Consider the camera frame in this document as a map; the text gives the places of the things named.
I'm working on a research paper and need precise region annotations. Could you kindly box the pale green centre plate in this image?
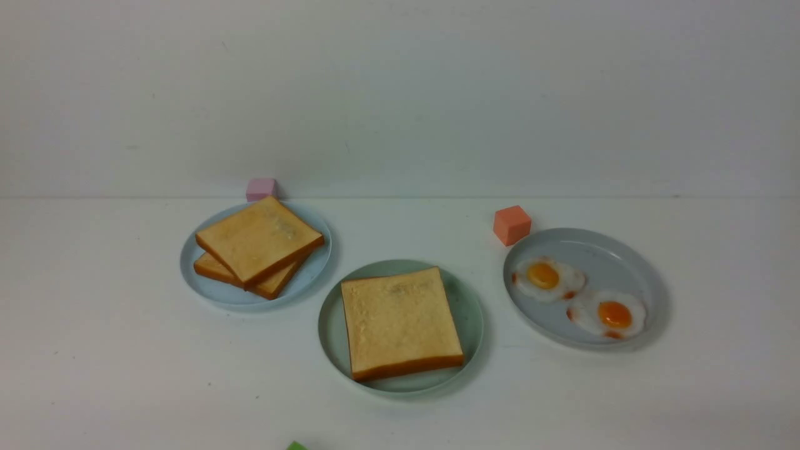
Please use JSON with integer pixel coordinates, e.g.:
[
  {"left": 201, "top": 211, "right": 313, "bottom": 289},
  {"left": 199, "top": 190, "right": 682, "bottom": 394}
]
[{"left": 317, "top": 259, "right": 486, "bottom": 396}]

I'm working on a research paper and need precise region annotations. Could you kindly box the orange cube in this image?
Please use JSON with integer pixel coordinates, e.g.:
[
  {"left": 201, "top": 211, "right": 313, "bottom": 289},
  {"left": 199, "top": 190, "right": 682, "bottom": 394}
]
[{"left": 492, "top": 205, "right": 533, "bottom": 247}]

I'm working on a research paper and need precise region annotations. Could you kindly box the pink cube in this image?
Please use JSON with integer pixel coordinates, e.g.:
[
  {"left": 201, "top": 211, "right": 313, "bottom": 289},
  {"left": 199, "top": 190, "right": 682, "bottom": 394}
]
[{"left": 246, "top": 177, "right": 279, "bottom": 203}]

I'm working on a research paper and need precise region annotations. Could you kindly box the fried egg left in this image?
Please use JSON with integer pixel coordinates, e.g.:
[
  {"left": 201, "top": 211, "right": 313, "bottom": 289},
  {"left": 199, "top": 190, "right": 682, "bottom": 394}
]
[{"left": 511, "top": 257, "right": 588, "bottom": 304}]

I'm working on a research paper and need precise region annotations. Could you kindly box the fried egg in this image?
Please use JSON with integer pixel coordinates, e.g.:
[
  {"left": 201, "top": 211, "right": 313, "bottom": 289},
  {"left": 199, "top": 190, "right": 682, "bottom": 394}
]
[
  {"left": 566, "top": 290, "right": 648, "bottom": 340},
  {"left": 511, "top": 257, "right": 588, "bottom": 304}
]

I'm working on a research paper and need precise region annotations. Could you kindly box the light blue bread plate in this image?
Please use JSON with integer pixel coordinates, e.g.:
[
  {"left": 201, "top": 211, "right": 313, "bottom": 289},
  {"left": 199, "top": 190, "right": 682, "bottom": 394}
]
[{"left": 179, "top": 196, "right": 333, "bottom": 309}]

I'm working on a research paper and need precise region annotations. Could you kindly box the grey egg plate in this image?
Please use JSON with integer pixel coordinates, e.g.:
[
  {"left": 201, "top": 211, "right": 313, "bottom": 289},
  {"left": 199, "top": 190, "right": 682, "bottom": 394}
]
[{"left": 502, "top": 228, "right": 671, "bottom": 353}]

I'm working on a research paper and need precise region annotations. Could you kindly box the fried egg right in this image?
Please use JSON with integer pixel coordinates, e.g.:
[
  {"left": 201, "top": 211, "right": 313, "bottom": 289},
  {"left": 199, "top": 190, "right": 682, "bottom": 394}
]
[{"left": 566, "top": 290, "right": 648, "bottom": 340}]

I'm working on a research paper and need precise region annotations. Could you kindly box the green cube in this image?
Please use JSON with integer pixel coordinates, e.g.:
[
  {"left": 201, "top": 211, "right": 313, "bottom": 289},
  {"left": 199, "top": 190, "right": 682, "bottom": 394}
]
[{"left": 286, "top": 441, "right": 308, "bottom": 450}]

